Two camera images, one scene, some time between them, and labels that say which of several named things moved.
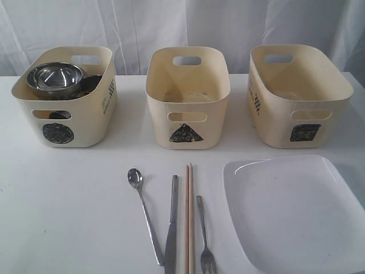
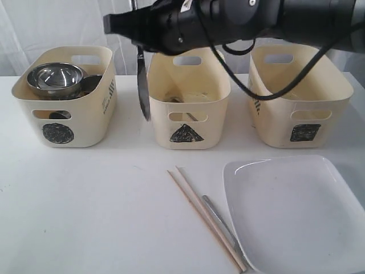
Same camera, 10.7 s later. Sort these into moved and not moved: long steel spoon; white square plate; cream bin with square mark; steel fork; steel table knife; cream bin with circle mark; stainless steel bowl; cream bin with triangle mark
Moved: steel fork; steel table knife; long steel spoon
Not moved: stainless steel bowl; cream bin with circle mark; cream bin with square mark; white square plate; cream bin with triangle mark
